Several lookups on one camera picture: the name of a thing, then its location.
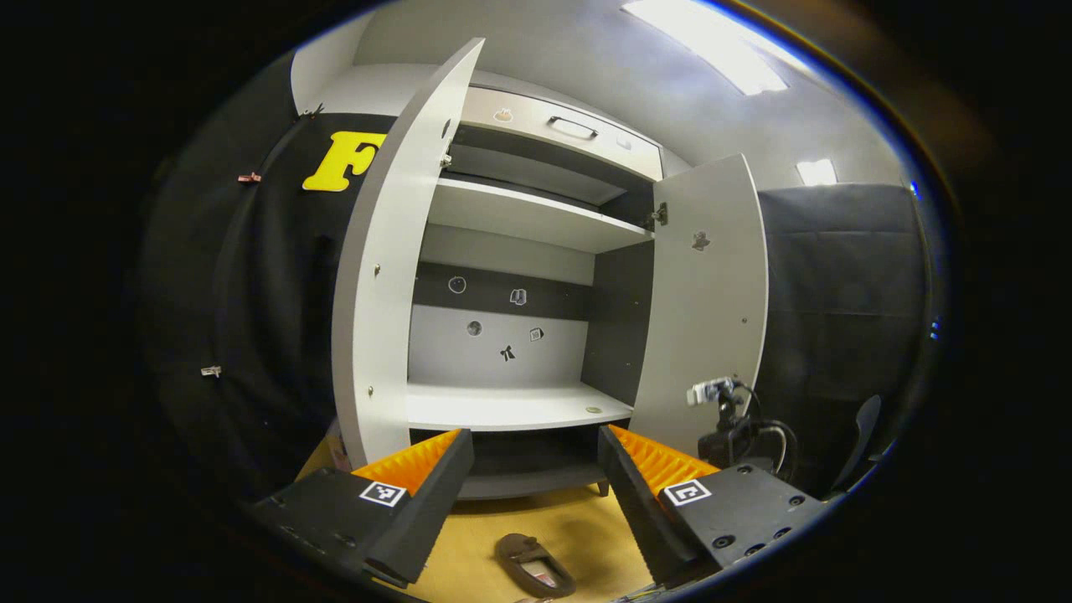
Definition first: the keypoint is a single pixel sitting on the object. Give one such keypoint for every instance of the small ceiling light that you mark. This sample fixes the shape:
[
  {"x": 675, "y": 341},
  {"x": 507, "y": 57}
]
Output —
[{"x": 816, "y": 172}]

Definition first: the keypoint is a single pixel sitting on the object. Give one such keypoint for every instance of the beige cabinet drawer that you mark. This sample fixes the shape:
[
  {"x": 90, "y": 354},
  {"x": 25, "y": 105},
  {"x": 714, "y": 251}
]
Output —
[{"x": 523, "y": 126}]

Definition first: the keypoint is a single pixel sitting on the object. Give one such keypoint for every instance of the long ceiling light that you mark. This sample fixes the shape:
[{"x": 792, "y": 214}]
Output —
[{"x": 720, "y": 42}]

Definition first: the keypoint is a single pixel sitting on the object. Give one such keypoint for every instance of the black backdrop cloth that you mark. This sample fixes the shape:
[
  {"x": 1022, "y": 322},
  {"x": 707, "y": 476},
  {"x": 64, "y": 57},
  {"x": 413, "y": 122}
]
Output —
[
  {"x": 846, "y": 276},
  {"x": 251, "y": 293}
]

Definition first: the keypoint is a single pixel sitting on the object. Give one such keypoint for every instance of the white shoe cabinet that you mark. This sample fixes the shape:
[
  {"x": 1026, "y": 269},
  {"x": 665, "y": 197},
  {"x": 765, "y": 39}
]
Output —
[{"x": 502, "y": 251}]

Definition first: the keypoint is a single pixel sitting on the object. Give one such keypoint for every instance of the black clip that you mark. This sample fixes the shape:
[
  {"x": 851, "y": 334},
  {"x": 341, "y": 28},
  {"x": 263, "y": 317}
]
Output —
[{"x": 312, "y": 110}]

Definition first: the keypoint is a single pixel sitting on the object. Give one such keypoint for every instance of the brown shoe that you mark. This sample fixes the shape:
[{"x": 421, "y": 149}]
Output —
[{"x": 511, "y": 553}]

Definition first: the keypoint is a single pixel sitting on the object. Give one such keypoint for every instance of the white shoe cabinet door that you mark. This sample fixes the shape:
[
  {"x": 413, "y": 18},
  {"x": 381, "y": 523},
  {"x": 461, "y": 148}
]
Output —
[
  {"x": 703, "y": 318},
  {"x": 394, "y": 293}
]

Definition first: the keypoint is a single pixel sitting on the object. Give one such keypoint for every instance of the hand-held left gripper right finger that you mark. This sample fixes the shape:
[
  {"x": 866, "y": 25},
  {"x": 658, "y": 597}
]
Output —
[{"x": 632, "y": 502}]

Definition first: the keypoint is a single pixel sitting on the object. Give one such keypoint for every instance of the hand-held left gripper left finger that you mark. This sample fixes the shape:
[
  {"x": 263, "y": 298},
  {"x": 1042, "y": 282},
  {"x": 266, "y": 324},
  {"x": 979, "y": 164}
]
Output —
[{"x": 435, "y": 502}]

